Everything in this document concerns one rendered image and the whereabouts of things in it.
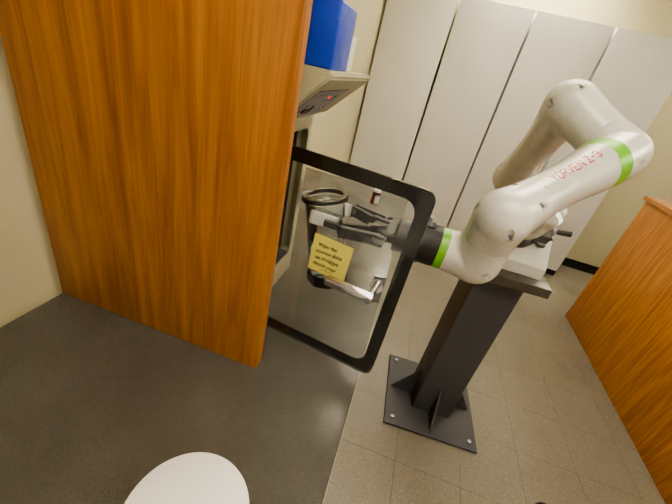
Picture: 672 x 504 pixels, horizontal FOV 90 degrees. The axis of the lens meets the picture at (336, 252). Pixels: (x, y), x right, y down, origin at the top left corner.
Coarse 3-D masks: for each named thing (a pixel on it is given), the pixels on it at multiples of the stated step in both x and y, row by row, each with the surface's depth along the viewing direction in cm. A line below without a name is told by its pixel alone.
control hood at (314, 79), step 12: (312, 72) 50; (324, 72) 50; (336, 72) 53; (348, 72) 61; (312, 84) 51; (324, 84) 51; (336, 84) 57; (348, 84) 65; (360, 84) 74; (300, 96) 52; (312, 96) 54; (324, 108) 76
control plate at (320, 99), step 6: (330, 90) 59; (336, 90) 62; (342, 90) 66; (318, 96) 57; (324, 96) 60; (336, 96) 69; (306, 102) 56; (312, 102) 59; (318, 102) 63; (324, 102) 67; (330, 102) 72; (300, 108) 57; (306, 108) 61; (300, 114) 63; (306, 114) 68
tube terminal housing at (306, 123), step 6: (300, 120) 76; (306, 120) 79; (312, 120) 83; (300, 126) 77; (306, 126) 80; (312, 126) 85; (300, 132) 86; (306, 132) 86; (300, 138) 87; (306, 138) 87; (300, 144) 88; (306, 144) 85
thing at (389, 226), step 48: (288, 192) 59; (336, 192) 56; (384, 192) 52; (288, 240) 63; (336, 240) 59; (384, 240) 56; (288, 288) 68; (384, 288) 59; (336, 336) 68; (384, 336) 63
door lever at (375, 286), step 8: (328, 280) 57; (336, 280) 57; (376, 280) 59; (336, 288) 57; (344, 288) 56; (352, 288) 56; (360, 288) 57; (376, 288) 58; (352, 296) 56; (360, 296) 56; (368, 296) 55
